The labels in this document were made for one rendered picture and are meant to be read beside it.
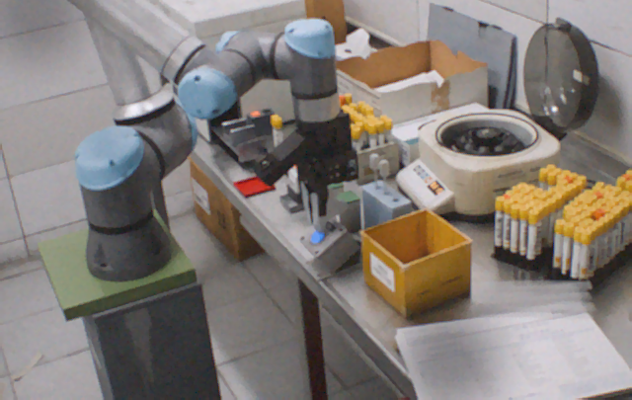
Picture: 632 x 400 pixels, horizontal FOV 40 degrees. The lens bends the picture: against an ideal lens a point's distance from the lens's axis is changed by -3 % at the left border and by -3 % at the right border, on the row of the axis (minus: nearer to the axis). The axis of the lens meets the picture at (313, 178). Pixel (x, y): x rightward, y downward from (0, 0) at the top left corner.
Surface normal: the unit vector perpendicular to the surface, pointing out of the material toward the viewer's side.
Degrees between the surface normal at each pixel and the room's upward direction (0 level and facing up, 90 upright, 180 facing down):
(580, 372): 1
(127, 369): 90
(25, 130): 90
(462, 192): 90
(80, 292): 2
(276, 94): 90
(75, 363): 0
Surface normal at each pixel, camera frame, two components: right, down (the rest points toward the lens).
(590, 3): -0.90, 0.26
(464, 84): 0.44, 0.41
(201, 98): -0.40, 0.47
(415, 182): -0.48, -0.72
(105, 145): -0.11, -0.81
